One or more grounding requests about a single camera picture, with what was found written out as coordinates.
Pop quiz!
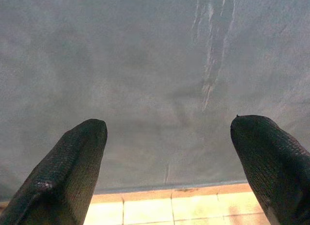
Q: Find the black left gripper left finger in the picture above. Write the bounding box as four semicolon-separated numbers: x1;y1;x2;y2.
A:
0;118;108;225

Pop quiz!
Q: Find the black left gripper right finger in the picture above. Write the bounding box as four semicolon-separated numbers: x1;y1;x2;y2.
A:
230;115;310;225

